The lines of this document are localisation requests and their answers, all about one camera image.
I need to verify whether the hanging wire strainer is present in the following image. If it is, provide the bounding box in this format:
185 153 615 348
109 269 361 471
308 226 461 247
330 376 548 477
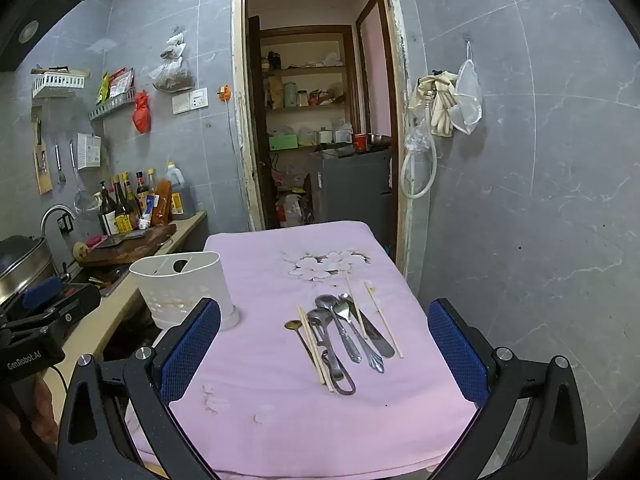
68 139 101 214

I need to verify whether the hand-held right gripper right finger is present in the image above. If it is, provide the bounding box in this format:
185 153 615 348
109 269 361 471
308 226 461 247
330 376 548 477
427 298 588 480

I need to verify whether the steel spoon with ornate handle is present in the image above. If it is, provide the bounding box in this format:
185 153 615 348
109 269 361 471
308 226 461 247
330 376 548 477
334 301 386 375

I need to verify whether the black range hood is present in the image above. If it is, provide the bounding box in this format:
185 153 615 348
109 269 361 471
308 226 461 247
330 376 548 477
0 0 120 72

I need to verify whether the steel cooking pot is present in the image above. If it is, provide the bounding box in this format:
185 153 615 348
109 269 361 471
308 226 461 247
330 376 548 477
0 234 54 307

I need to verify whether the plain steel spoon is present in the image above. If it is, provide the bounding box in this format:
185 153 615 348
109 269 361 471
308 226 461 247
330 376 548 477
315 293 362 364

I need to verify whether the dark grey cabinet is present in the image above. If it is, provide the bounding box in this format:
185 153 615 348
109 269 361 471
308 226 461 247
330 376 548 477
308 147 394 227

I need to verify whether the white paper box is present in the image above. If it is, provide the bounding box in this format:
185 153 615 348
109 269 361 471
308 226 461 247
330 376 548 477
76 132 102 170

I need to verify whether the white wall basket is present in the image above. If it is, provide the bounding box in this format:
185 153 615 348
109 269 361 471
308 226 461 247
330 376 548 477
31 70 87 99

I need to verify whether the beige kitchen counter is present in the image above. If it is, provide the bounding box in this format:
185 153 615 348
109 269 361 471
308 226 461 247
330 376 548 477
47 210 208 411

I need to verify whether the person's left hand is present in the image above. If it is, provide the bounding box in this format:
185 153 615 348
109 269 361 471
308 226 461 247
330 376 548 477
33 373 61 446

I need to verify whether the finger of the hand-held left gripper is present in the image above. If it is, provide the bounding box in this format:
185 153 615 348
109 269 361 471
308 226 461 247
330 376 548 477
21 276 66 313
49 283 102 334

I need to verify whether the red plastic bag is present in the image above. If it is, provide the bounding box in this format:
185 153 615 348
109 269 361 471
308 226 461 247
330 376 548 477
132 90 152 135

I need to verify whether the white wall socket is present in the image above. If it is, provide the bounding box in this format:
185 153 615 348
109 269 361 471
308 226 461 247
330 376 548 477
172 87 209 115

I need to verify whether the hanging clear plastic bag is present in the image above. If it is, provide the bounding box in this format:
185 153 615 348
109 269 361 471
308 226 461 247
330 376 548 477
151 27 195 94

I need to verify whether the steel peeler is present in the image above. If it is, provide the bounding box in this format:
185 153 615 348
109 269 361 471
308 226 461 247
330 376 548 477
320 347 357 397

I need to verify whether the orange seasoning packet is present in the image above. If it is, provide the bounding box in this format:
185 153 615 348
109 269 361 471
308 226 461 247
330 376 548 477
152 180 174 227

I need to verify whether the dark oil jug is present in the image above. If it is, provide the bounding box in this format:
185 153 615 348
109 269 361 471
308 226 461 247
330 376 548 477
164 161 197 221

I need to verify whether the steel spoon with dark handle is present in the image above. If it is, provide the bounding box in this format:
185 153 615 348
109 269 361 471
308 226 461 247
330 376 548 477
306 309 351 381

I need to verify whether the chrome faucet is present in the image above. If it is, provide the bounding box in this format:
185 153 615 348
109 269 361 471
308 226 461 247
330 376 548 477
40 203 76 242

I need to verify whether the pink floral tablecloth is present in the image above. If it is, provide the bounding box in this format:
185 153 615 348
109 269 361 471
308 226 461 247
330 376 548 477
125 220 482 478

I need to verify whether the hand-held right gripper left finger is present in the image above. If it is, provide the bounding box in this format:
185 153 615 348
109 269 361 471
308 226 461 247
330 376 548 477
57 297 222 480

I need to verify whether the wooden knife holder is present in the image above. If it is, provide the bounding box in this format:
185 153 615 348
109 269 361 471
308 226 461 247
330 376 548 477
30 117 54 195

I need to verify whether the metal wall rack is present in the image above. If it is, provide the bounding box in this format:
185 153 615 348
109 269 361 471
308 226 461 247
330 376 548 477
89 67 137 121

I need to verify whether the row of sauce bottles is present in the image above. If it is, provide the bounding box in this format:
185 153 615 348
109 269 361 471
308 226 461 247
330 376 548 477
97 167 161 237

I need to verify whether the pale door frame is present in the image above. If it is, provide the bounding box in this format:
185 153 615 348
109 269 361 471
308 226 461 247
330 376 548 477
230 0 417 283

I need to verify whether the white plastic utensil holder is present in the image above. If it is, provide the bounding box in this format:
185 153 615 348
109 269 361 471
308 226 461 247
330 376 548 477
129 251 240 332

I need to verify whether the wooden cutting board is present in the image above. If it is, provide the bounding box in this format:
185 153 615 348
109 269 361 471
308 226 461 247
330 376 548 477
77 223 178 267

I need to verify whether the small gold spoon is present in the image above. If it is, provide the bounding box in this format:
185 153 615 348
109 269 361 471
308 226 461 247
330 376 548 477
284 319 326 368

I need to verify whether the wooden shelf unit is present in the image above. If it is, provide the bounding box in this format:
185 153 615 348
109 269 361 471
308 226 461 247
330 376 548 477
259 24 355 153

